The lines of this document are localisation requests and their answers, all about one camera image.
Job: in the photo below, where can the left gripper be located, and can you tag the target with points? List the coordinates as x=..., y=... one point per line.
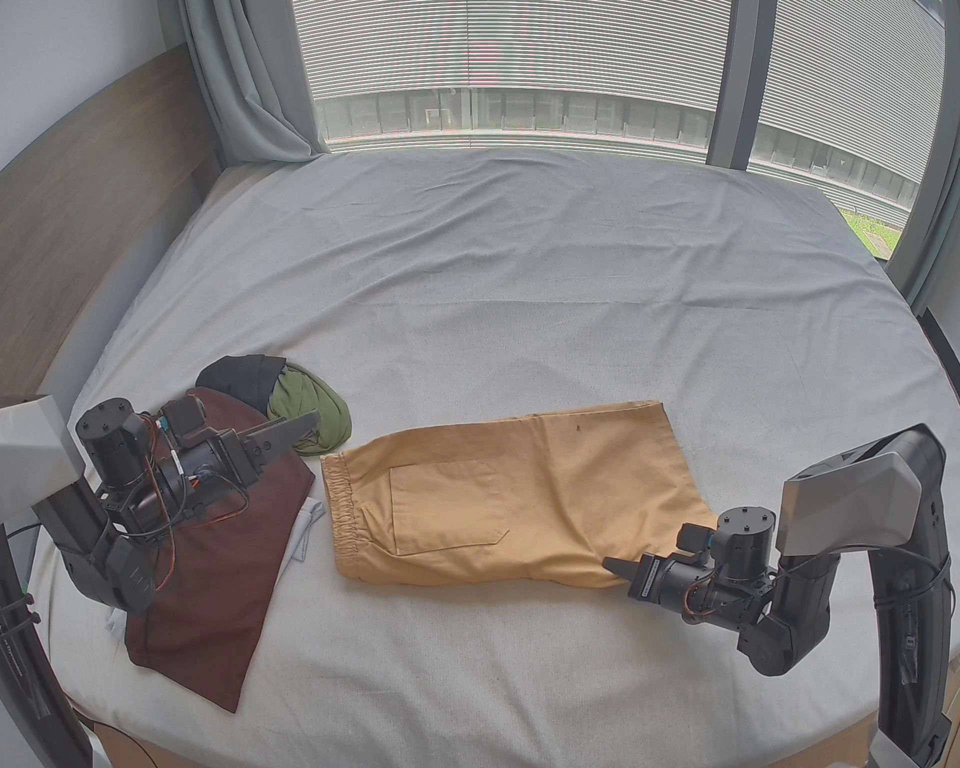
x=206, y=472

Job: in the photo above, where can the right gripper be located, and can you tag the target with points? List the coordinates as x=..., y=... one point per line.
x=675, y=589

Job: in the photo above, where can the tan shorts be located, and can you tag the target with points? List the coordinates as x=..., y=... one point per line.
x=525, y=487

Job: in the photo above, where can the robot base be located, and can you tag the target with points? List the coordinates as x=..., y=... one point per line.
x=900, y=759

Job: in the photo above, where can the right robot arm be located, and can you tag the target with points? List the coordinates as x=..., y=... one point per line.
x=847, y=502

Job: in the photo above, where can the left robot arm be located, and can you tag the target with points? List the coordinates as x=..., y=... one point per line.
x=112, y=442

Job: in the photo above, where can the bed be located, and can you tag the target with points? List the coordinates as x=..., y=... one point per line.
x=600, y=300

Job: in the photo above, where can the green garment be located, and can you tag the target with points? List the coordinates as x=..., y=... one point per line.
x=326, y=401

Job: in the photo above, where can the black garment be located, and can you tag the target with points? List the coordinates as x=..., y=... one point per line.
x=236, y=382

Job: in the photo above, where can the white garment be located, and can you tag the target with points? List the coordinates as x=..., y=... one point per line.
x=304, y=540

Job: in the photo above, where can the brown shorts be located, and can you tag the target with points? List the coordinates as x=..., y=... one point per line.
x=210, y=615

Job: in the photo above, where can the grey-green curtain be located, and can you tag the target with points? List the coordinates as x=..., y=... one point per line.
x=240, y=90
x=943, y=255

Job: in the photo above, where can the window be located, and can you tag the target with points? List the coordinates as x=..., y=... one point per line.
x=525, y=67

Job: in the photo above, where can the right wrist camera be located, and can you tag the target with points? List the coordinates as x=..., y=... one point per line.
x=694, y=538

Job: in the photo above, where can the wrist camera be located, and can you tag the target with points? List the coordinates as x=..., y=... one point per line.
x=184, y=416
x=694, y=538

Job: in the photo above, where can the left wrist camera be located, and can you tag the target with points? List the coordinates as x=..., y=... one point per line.
x=184, y=416

